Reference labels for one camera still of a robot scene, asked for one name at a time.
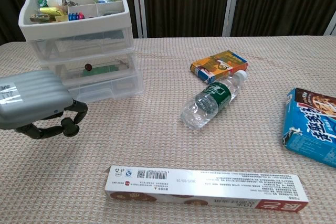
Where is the clear drawer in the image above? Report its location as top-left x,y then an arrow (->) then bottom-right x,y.
56,60 -> 144,103
27,28 -> 135,61

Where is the beige woven tablecloth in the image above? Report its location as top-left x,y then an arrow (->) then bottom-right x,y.
0,34 -> 336,224

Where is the small black cap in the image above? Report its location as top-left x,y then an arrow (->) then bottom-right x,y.
60,118 -> 80,137

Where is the coloured clips row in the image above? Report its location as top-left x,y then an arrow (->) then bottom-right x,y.
68,12 -> 85,22

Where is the blue cookie box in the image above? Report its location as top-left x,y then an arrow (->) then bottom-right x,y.
282,87 -> 336,168

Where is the colourful snack packet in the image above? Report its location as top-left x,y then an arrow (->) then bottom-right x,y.
29,14 -> 50,23

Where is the clear water bottle green label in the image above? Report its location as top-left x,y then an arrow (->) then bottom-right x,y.
180,69 -> 248,130

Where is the grey metal screen frame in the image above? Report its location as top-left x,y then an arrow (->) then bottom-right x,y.
130,0 -> 148,38
323,15 -> 336,36
222,0 -> 242,37

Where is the orange yellow snack box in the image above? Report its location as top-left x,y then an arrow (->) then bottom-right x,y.
191,50 -> 249,85

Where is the clear drawer under tray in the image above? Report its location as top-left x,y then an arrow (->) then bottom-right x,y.
27,28 -> 135,61

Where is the long white red box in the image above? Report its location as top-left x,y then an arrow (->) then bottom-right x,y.
104,165 -> 310,214

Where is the yellow wrapper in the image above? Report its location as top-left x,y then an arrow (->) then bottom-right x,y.
39,7 -> 66,17

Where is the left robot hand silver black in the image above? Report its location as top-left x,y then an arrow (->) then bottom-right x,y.
0,69 -> 89,140

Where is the white plastic drawer organizer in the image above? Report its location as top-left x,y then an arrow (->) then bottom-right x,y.
18,0 -> 137,88

